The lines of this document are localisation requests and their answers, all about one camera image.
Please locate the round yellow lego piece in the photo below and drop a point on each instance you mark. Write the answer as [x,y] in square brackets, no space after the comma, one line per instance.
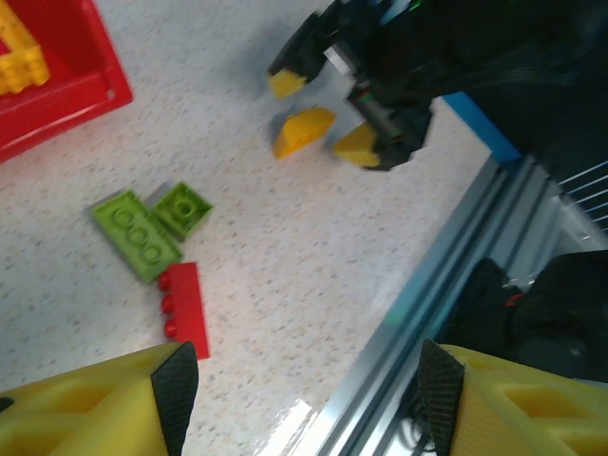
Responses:
[301,133]

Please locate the red plastic bin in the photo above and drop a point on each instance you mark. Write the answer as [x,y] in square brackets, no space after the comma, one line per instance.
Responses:
[90,90]

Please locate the aluminium front rail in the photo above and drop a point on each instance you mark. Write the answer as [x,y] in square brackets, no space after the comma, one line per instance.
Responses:
[427,294]

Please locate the green lego plate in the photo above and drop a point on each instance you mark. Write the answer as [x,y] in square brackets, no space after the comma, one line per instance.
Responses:
[138,235]

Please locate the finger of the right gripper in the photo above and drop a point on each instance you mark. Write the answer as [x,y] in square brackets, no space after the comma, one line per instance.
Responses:
[297,57]
[356,147]

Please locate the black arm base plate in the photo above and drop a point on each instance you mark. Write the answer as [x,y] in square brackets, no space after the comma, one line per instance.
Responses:
[480,294]

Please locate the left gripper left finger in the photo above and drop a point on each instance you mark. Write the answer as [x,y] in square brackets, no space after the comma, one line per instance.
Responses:
[71,413]

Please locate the small green lego brick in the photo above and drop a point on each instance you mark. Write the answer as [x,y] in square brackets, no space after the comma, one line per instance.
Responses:
[183,211]

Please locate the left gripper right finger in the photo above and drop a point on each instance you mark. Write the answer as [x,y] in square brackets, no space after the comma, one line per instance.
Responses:
[522,418]

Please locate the blue table edge strip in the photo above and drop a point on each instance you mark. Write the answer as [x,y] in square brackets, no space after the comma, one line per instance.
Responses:
[480,123]

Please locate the long red lego brick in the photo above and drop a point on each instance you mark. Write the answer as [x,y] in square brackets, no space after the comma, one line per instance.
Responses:
[187,304]

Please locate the yellow lego window frame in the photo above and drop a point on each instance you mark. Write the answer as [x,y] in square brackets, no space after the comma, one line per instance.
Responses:
[19,71]

